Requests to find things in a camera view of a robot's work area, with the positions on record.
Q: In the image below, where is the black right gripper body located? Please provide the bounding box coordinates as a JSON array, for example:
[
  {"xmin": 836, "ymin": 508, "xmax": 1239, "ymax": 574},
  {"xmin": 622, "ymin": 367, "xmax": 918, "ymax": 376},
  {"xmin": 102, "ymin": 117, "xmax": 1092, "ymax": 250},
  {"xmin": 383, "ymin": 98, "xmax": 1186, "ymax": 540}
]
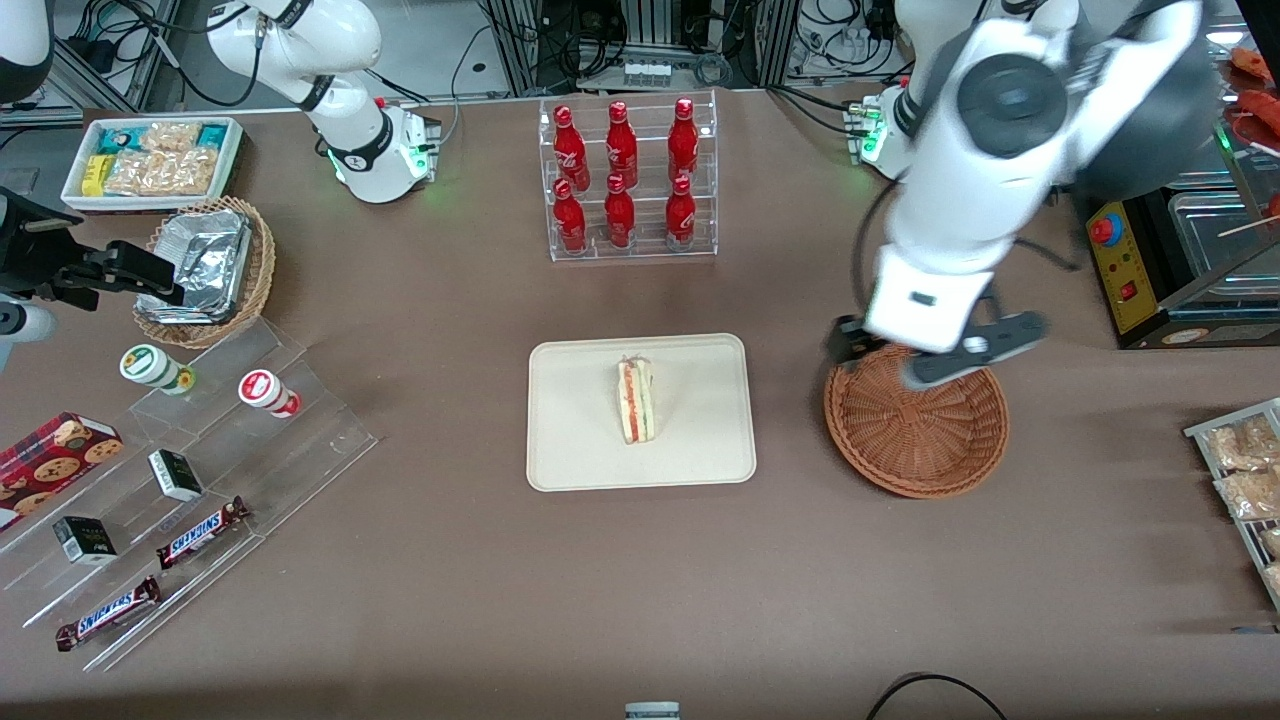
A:
[{"xmin": 0, "ymin": 190, "xmax": 85, "ymax": 299}]

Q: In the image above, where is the triangular sandwich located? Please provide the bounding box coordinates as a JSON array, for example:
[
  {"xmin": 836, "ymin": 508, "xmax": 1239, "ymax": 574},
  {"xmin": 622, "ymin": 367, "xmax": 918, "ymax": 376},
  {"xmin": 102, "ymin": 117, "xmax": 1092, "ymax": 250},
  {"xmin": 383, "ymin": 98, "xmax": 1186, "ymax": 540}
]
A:
[{"xmin": 614, "ymin": 356, "xmax": 658, "ymax": 447}]

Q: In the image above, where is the brown round wicker basket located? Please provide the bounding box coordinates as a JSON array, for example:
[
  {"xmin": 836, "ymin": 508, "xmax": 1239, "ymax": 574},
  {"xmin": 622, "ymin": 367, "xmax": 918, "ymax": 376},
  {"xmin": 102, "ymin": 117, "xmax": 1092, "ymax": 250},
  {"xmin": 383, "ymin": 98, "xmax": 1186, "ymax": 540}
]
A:
[{"xmin": 823, "ymin": 340, "xmax": 1011, "ymax": 500}]

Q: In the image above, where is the light oval wicker basket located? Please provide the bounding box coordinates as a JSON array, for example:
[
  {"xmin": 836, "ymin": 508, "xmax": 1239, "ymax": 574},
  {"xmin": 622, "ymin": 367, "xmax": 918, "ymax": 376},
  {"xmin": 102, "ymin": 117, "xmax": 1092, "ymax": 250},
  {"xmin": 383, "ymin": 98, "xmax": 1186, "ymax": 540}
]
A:
[{"xmin": 132, "ymin": 195, "xmax": 278, "ymax": 350}]

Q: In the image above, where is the cream rectangular tray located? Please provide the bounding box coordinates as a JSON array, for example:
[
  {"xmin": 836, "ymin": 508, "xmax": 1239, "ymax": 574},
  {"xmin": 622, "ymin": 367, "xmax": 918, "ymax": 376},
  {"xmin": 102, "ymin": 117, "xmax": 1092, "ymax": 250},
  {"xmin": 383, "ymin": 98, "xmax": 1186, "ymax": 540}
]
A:
[{"xmin": 526, "ymin": 334, "xmax": 758, "ymax": 494}]

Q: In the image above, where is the silver foil container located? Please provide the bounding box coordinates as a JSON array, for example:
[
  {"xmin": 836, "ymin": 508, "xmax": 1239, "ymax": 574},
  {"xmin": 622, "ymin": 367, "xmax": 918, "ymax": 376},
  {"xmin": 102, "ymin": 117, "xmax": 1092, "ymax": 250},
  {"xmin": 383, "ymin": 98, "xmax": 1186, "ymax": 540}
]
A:
[{"xmin": 136, "ymin": 209, "xmax": 252, "ymax": 324}]

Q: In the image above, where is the white snack bin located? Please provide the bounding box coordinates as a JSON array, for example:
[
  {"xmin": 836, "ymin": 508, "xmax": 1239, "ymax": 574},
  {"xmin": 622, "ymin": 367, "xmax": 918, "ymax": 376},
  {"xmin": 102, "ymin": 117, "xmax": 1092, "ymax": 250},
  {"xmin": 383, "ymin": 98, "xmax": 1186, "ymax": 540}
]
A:
[{"xmin": 60, "ymin": 116, "xmax": 245, "ymax": 212}]

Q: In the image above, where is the green lid drink cup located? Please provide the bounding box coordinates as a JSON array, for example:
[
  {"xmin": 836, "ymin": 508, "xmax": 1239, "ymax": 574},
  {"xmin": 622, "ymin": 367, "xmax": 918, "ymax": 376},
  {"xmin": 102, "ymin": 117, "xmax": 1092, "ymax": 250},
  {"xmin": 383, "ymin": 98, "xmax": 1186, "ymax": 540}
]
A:
[{"xmin": 119, "ymin": 343, "xmax": 197, "ymax": 396}]

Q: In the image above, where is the clear rice cracker bag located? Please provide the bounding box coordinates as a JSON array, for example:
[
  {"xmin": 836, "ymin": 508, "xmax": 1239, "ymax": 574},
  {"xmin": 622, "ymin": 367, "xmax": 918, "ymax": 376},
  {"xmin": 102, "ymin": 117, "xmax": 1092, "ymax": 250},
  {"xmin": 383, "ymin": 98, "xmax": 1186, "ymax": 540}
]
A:
[
  {"xmin": 160, "ymin": 147, "xmax": 220, "ymax": 197},
  {"xmin": 103, "ymin": 151, "xmax": 167, "ymax": 197},
  {"xmin": 140, "ymin": 121, "xmax": 204, "ymax": 154}
]

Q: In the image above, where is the red lid drink cup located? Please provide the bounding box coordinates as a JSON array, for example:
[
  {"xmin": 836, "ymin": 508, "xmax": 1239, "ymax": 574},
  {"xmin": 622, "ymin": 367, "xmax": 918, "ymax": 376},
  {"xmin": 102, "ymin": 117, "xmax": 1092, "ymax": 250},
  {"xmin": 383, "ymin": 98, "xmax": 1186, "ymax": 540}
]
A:
[{"xmin": 237, "ymin": 368, "xmax": 302, "ymax": 419}]

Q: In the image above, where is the black hot food display case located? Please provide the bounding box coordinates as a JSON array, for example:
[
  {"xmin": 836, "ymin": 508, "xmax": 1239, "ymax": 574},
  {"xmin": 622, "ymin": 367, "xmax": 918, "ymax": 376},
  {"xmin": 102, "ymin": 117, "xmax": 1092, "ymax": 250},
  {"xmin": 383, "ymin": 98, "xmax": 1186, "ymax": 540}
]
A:
[{"xmin": 1084, "ymin": 20, "xmax": 1280, "ymax": 350}]

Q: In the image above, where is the red cookie box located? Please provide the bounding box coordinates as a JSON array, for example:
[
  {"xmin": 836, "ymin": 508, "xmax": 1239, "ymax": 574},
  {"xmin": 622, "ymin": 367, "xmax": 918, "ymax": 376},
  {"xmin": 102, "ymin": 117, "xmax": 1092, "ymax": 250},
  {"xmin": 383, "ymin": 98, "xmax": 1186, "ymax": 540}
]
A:
[{"xmin": 0, "ymin": 411, "xmax": 126, "ymax": 532}]

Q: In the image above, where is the small black white box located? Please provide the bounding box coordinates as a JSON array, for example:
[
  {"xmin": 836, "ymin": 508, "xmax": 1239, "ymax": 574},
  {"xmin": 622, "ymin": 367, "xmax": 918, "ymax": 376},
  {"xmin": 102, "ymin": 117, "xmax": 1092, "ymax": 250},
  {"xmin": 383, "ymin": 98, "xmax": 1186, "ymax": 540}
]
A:
[
  {"xmin": 147, "ymin": 448, "xmax": 205, "ymax": 503},
  {"xmin": 51, "ymin": 515, "xmax": 119, "ymax": 567}
]

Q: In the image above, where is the red cola bottle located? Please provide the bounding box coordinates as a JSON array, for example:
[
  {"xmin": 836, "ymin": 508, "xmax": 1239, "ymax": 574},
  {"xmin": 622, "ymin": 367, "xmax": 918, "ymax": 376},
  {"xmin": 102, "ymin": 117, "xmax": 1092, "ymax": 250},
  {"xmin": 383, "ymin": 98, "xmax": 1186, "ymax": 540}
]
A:
[
  {"xmin": 552, "ymin": 105, "xmax": 592, "ymax": 192},
  {"xmin": 603, "ymin": 174, "xmax": 637, "ymax": 250},
  {"xmin": 551, "ymin": 178, "xmax": 589, "ymax": 255},
  {"xmin": 664, "ymin": 175, "xmax": 698, "ymax": 248},
  {"xmin": 605, "ymin": 100, "xmax": 640, "ymax": 190},
  {"xmin": 667, "ymin": 97, "xmax": 700, "ymax": 185}
]

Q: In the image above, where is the clear acrylic bottle rack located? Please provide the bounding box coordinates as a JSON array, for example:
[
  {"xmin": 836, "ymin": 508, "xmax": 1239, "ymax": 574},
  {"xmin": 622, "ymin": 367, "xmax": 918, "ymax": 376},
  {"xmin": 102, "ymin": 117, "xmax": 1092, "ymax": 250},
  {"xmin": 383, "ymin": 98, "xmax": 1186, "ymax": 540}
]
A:
[{"xmin": 537, "ymin": 89, "xmax": 720, "ymax": 264}]

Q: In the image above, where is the clear acrylic stepped display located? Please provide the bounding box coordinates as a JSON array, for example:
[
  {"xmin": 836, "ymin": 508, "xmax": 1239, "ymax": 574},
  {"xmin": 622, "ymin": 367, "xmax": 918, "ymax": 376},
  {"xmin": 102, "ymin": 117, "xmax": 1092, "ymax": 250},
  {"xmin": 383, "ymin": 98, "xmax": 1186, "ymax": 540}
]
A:
[{"xmin": 0, "ymin": 317, "xmax": 380, "ymax": 674}]

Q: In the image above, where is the snickers chocolate bar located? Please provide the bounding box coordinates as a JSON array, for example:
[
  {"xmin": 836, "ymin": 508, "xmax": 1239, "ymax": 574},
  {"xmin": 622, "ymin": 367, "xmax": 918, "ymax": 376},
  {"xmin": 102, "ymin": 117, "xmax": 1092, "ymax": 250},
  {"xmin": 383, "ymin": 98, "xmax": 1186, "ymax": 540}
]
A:
[
  {"xmin": 54, "ymin": 575, "xmax": 163, "ymax": 653},
  {"xmin": 155, "ymin": 496, "xmax": 251, "ymax": 571}
]

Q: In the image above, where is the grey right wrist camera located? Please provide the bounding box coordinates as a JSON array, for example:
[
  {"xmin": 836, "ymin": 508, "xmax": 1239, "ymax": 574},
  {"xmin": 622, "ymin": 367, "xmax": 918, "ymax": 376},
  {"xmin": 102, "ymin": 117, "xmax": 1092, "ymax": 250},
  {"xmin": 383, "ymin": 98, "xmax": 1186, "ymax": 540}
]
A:
[{"xmin": 0, "ymin": 300, "xmax": 57, "ymax": 374}]

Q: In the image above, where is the grey wire rack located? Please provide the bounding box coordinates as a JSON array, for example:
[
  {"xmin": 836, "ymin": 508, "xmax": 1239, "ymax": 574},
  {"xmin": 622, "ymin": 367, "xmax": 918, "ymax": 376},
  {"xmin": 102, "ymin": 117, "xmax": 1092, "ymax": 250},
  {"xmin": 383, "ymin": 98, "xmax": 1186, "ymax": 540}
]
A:
[{"xmin": 1184, "ymin": 397, "xmax": 1280, "ymax": 612}]

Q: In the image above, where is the black floor cable loop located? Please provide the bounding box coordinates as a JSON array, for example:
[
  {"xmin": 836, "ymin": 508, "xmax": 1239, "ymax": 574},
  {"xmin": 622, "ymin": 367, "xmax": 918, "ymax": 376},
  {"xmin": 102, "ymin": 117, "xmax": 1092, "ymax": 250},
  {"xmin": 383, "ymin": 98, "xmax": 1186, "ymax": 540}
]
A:
[{"xmin": 864, "ymin": 672, "xmax": 1012, "ymax": 720}]

